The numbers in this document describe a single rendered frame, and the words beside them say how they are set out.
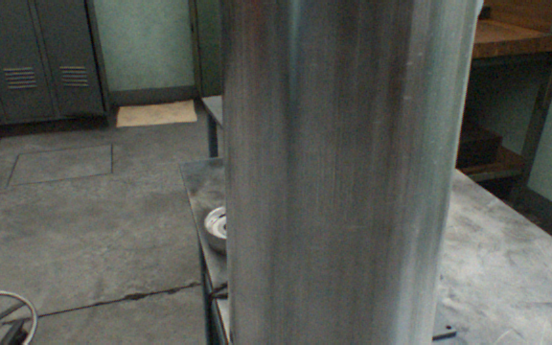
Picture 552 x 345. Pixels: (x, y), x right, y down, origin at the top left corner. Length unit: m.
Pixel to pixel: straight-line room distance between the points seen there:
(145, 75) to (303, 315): 3.83
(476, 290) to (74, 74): 2.96
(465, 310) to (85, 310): 1.52
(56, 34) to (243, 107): 3.25
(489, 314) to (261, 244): 0.64
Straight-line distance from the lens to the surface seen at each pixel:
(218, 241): 0.81
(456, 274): 0.84
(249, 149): 0.15
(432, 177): 0.16
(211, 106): 1.84
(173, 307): 1.94
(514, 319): 0.79
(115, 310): 1.98
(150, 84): 4.00
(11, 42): 3.46
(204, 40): 3.61
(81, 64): 3.38
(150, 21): 3.89
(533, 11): 2.49
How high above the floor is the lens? 1.30
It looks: 28 degrees down
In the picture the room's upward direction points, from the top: straight up
